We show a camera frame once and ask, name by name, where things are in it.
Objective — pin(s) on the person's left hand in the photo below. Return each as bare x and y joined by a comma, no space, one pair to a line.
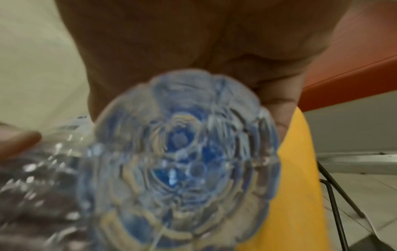
15,143

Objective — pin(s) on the person's right hand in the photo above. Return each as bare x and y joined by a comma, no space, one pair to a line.
173,39

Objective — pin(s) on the crinkled clear plastic bottle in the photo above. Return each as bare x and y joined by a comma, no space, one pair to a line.
40,191

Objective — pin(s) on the clear plastic water bottle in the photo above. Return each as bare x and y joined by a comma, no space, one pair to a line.
183,161

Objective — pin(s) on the yellow chair with black legs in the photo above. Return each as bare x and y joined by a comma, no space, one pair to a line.
291,196

